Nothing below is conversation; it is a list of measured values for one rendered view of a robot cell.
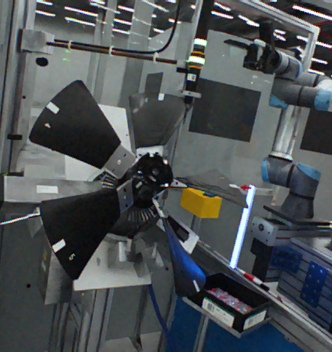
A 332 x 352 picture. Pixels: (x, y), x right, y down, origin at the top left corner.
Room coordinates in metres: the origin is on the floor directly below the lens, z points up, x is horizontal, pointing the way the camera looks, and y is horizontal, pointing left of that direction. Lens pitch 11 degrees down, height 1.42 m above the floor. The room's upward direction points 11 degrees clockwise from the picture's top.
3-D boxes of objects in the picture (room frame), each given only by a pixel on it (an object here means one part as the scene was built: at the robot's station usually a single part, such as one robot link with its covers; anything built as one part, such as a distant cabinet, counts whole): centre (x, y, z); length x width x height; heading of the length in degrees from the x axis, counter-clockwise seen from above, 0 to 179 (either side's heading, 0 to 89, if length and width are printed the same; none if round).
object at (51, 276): (1.30, 0.35, 0.73); 0.15 x 0.09 x 0.22; 32
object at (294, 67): (1.46, -0.36, 1.64); 0.11 x 0.08 x 0.09; 132
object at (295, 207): (1.69, -0.63, 1.09); 0.15 x 0.15 x 0.10
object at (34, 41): (1.38, 0.56, 1.54); 0.10 x 0.07 x 0.09; 67
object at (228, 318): (1.10, -0.27, 0.85); 0.22 x 0.17 x 0.07; 46
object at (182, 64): (1.14, -0.01, 1.50); 0.09 x 0.07 x 0.10; 67
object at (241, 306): (1.10, -0.27, 0.83); 0.19 x 0.14 x 0.02; 46
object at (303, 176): (1.69, -0.62, 1.20); 0.13 x 0.12 x 0.14; 63
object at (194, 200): (1.58, -0.17, 1.02); 0.16 x 0.10 x 0.11; 32
